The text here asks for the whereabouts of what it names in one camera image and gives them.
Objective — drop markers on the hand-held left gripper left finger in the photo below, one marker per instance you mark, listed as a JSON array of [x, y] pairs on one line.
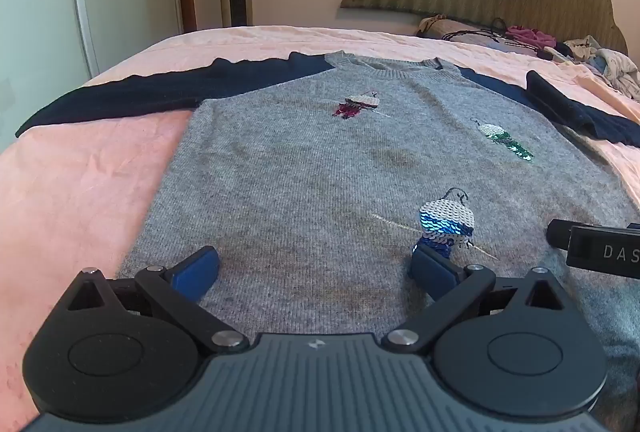
[[196, 273]]

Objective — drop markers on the grey sweater with navy sleeves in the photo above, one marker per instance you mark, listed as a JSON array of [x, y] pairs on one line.
[[310, 192]]

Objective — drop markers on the pink cloth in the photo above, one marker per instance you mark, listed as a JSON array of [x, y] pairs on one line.
[[527, 36]]

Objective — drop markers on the frosted glass sliding door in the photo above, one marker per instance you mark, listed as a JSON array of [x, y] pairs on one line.
[[37, 12]]

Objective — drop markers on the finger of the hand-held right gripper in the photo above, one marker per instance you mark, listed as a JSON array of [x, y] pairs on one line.
[[558, 233]]

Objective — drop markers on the pink bed sheet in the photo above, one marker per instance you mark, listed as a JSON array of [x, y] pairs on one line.
[[75, 182]]

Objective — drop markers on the pile of light clothes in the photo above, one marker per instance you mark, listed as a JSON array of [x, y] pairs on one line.
[[607, 64]]

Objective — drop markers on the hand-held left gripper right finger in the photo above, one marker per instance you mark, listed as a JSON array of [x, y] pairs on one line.
[[434, 276]]

